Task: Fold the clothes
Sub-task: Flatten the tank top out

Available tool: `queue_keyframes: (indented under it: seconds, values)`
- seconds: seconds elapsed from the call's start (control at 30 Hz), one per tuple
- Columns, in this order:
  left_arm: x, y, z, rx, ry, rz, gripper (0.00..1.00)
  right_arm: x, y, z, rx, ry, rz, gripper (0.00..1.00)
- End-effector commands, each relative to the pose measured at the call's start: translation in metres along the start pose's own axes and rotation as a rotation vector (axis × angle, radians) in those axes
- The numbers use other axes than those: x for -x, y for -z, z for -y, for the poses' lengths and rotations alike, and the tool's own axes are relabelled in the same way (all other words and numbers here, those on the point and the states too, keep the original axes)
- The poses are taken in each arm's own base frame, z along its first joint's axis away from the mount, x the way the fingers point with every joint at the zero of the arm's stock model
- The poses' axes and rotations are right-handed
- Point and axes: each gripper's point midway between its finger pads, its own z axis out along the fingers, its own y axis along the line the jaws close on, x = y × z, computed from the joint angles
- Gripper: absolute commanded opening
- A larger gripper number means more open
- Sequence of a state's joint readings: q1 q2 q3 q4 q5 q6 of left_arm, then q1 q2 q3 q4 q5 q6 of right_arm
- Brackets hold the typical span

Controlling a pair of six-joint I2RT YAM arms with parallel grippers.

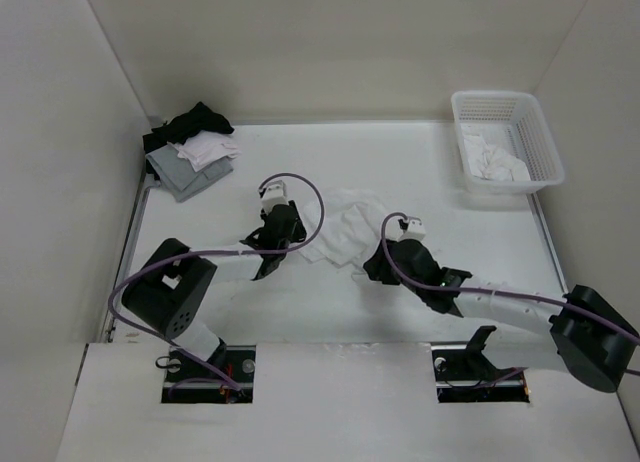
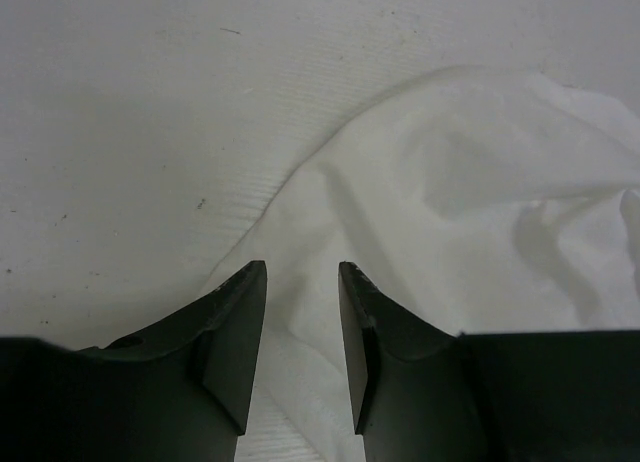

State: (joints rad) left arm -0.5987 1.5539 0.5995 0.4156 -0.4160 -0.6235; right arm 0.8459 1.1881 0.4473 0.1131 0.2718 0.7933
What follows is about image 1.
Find white tank top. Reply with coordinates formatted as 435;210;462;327
300;188;389;269

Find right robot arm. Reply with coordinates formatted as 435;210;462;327
363;239;639;393

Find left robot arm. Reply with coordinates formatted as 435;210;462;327
121;201;306;381

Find grey folded tank top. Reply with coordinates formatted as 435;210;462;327
146;145;233;203

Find white tank tops in basket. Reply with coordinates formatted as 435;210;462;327
461;125;530;182

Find black folded tank top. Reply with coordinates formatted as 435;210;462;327
143;102;235;154

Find white plastic basket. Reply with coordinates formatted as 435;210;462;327
451;90;565;195

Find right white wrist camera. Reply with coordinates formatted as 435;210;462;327
397;216;426;242

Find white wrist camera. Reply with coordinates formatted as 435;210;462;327
397;216;426;242
259;180;288;213

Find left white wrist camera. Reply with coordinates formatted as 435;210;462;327
259;180;288;213

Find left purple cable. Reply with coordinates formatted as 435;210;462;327
107;171;326;391

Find purple cable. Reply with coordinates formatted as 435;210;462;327
107;171;326;391
377;211;640;376

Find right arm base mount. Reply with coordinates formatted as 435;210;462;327
431;326;530;403

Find metal table frame rail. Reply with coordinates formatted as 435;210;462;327
95;168;157;343

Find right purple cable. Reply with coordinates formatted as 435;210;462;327
377;211;640;376

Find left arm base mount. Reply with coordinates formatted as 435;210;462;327
155;346;257;405

